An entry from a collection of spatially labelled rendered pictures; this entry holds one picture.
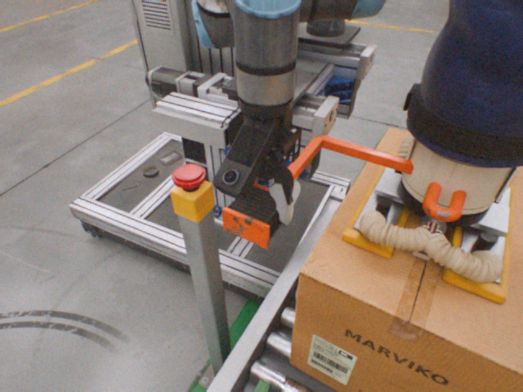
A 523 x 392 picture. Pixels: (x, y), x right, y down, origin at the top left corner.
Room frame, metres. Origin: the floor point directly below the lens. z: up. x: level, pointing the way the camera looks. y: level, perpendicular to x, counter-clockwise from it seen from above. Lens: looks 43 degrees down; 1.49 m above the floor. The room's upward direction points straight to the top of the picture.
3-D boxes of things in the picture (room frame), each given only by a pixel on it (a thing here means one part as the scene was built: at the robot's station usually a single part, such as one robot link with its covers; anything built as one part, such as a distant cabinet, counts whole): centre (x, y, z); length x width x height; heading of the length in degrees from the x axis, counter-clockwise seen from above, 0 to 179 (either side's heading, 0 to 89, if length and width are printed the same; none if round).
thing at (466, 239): (0.50, -0.45, 0.97); 0.34 x 0.10 x 0.05; 150
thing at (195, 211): (0.59, 0.16, 0.50); 0.07 x 0.07 x 1.00; 61
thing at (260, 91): (0.44, 0.00, 1.30); 0.08 x 0.08 x 0.05
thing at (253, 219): (0.42, 0.01, 1.08); 0.09 x 0.08 x 0.05; 60
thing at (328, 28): (1.49, -0.24, 1.09); 0.15 x 0.15 x 0.10
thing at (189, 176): (0.59, 0.16, 1.02); 0.07 x 0.07 x 0.04
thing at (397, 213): (0.60, -0.28, 0.97); 0.34 x 0.10 x 0.05; 150
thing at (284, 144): (0.45, -0.01, 1.22); 0.09 x 0.08 x 0.12; 150
